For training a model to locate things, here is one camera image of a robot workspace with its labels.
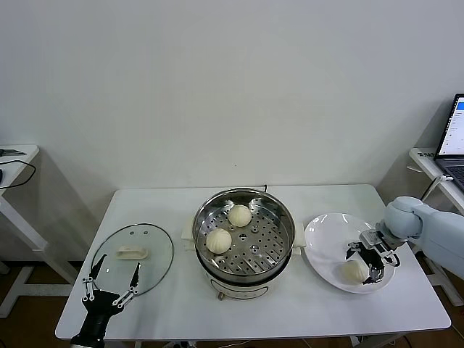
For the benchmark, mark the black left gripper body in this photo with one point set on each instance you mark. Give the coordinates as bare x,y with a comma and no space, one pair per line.
99,302

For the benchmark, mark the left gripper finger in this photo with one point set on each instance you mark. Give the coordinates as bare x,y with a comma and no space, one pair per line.
97,268
135,281

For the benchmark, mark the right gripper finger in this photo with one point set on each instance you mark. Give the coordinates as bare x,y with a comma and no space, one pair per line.
378,273
354,249

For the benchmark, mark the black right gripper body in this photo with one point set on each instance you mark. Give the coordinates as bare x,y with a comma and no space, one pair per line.
371,258

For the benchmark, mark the white steamed baozi bun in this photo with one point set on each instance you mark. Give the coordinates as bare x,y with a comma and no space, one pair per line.
218,240
239,215
351,272

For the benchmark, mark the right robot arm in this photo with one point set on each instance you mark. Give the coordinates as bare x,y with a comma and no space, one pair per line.
435,224

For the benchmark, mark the perforated steel steamer basket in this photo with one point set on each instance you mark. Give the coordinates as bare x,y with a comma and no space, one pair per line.
268,232

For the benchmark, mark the white round plate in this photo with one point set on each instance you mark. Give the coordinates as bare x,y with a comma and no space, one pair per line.
326,235

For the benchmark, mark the white electric cooker base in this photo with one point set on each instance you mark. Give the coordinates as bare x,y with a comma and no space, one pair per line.
239,290

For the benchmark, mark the white side table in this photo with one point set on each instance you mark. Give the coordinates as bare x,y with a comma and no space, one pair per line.
21,159
424,161

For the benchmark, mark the black printed label sticker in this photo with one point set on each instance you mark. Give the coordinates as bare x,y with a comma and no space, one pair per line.
426,154

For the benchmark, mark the open grey laptop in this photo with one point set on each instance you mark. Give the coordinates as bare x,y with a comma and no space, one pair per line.
451,163

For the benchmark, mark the black hand tool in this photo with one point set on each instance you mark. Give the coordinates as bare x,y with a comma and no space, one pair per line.
12,151

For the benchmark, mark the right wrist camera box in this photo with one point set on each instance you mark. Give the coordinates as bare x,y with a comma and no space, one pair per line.
370,237

